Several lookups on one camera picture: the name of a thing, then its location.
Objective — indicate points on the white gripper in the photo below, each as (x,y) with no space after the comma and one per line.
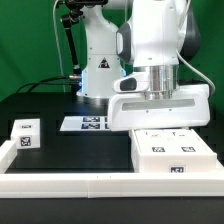
(188,107)

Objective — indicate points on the white cabinet body box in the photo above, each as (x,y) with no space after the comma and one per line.
(172,163)

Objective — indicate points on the white cabinet top block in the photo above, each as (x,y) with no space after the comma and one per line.
(26,133)

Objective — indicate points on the white cabinet door panel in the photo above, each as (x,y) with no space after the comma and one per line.
(146,142)
(181,141)

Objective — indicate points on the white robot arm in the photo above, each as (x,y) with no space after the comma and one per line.
(134,48)

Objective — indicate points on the white marker tag sheet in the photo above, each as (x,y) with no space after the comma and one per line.
(84,123)

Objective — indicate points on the white U-shaped frame fence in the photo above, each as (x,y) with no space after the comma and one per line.
(96,185)

